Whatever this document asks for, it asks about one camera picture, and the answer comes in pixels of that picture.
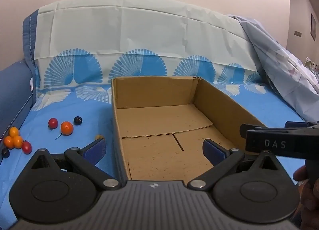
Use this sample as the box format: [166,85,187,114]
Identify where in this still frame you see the orange with dark stem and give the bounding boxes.
[55,121,74,140]

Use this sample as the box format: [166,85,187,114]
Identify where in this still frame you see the person's right hand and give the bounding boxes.
[293,165,319,230]

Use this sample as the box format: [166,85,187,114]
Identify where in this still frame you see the small pale objects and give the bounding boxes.
[305,57,319,71]

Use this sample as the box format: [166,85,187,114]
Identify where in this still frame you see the pale blue floral cloth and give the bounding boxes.
[228,14,319,123]

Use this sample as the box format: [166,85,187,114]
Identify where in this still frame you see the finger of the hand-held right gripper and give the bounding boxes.
[285,121,319,129]
[240,123,287,138]

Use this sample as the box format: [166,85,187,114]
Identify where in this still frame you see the narrow framed wall picture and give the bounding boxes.
[310,13,317,40]

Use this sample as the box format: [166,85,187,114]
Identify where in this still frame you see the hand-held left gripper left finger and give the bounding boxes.
[24,138,120,191]

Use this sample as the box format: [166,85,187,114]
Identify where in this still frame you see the blue fan printed blanket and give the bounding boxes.
[0,0,312,230]

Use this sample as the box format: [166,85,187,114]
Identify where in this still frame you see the brown cardboard box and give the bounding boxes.
[111,76,269,186]

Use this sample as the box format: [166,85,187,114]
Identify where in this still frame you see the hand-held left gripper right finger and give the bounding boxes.
[187,139,281,191]

